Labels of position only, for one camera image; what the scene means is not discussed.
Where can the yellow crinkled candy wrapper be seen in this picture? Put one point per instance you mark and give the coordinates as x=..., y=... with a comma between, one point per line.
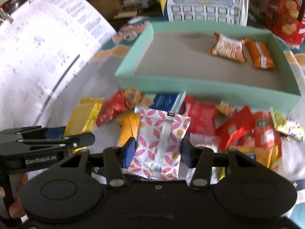
x=286, y=126

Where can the red triangular snack packet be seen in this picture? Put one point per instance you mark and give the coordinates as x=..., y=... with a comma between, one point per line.
x=235, y=128

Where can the blue cracker packet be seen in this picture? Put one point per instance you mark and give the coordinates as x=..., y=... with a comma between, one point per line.
x=169, y=102

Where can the teal cardboard box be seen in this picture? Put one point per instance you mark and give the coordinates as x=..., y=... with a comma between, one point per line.
x=172, y=57

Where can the orange egg-shaped candy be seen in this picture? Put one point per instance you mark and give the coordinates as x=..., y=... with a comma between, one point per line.
x=132, y=97

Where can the red candy wrapper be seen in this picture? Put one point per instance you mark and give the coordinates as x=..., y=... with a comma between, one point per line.
x=112, y=108

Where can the yellow foil snack packet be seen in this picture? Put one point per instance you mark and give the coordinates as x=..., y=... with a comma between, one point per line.
x=84, y=116

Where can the small yellow red candy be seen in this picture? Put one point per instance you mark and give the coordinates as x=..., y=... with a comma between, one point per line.
x=226, y=109

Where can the white printed paper sheet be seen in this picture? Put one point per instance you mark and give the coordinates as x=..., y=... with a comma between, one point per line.
x=44, y=45

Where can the orange yellow snack packet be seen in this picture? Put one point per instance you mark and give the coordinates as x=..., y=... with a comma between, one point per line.
x=129, y=125

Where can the red cookie tin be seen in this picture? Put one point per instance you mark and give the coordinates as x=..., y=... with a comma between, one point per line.
x=285, y=18

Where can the toy tablet box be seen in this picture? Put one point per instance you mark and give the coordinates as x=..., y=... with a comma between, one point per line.
x=220, y=11

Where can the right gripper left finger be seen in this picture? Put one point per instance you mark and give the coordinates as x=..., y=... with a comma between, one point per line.
x=116, y=159

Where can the orange-red green logo packet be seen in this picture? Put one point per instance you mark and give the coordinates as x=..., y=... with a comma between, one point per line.
x=267, y=141

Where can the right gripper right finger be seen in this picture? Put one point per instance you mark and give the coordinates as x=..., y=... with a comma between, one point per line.
x=201, y=160

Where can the noodle snack packet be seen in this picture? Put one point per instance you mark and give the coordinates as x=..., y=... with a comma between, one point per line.
x=229, y=48

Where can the pink white patterned snack packet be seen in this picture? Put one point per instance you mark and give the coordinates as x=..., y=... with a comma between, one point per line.
x=158, y=141

